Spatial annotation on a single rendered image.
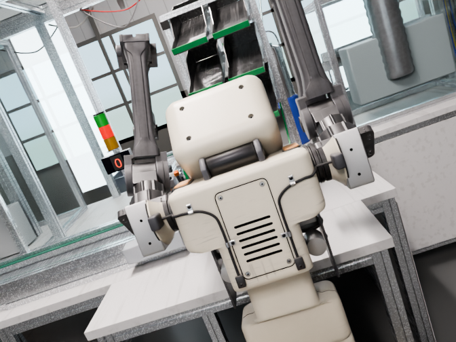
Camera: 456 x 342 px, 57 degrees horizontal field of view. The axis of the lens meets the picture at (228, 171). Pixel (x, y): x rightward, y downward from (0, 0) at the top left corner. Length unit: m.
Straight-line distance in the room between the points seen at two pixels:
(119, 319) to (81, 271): 0.41
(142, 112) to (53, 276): 0.86
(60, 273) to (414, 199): 1.71
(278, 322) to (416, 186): 1.54
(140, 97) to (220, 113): 0.30
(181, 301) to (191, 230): 0.47
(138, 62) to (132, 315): 0.70
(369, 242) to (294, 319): 0.36
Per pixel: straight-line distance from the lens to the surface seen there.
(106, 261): 1.61
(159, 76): 5.04
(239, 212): 0.76
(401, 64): 2.30
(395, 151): 2.25
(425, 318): 1.74
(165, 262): 1.51
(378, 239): 1.19
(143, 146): 1.00
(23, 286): 1.77
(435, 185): 2.38
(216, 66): 1.64
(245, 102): 0.80
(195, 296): 1.22
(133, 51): 1.11
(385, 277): 1.25
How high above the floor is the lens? 1.42
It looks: 14 degrees down
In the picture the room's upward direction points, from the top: 21 degrees counter-clockwise
